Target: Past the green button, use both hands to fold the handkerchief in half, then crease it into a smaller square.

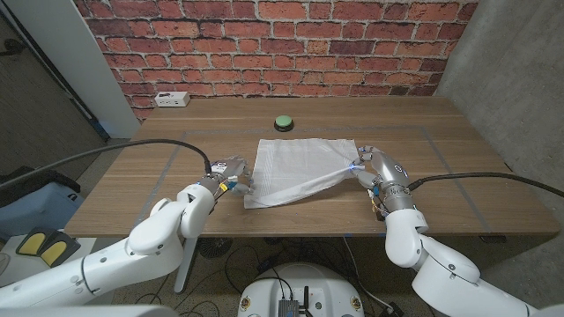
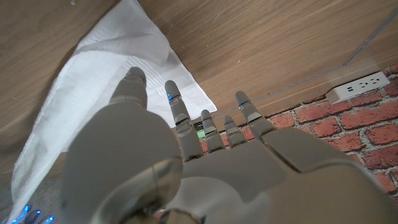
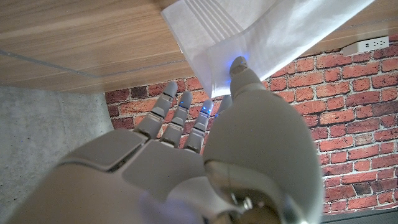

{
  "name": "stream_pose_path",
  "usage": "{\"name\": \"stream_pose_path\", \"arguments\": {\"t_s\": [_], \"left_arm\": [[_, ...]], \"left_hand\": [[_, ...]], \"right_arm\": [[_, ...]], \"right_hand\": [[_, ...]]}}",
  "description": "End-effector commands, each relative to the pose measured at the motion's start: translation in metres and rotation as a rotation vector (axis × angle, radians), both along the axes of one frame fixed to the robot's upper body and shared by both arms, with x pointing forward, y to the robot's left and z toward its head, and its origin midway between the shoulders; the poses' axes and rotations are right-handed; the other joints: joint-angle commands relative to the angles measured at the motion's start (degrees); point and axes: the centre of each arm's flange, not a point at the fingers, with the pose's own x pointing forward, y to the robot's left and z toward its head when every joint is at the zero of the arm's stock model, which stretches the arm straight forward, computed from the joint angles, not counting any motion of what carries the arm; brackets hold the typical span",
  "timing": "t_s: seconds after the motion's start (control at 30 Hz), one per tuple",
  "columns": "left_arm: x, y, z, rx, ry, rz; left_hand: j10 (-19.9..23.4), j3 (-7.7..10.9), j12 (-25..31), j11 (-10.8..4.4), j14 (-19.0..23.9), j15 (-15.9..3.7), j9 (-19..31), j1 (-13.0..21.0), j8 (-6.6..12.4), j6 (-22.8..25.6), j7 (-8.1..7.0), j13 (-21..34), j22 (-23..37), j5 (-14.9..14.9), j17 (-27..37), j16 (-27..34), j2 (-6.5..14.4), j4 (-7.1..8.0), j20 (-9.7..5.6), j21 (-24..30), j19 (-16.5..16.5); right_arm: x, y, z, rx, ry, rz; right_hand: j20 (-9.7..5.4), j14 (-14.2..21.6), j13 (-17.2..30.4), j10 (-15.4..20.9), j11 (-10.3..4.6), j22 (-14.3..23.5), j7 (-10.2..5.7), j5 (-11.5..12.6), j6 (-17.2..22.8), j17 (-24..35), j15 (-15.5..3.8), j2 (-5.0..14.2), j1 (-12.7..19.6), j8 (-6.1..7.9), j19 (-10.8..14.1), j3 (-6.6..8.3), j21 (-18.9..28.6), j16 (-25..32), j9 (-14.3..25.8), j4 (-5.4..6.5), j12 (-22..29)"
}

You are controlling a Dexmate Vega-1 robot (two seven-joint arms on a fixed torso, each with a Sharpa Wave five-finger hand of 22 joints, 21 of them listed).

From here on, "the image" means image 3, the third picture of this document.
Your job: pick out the white handkerchief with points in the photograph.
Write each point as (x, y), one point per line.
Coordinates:
(280, 31)

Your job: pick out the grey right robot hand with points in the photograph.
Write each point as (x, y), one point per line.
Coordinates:
(264, 140)

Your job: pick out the red brick printed backdrop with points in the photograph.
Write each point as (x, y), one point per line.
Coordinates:
(357, 109)

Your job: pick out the white power strip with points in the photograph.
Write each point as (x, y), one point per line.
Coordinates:
(367, 45)

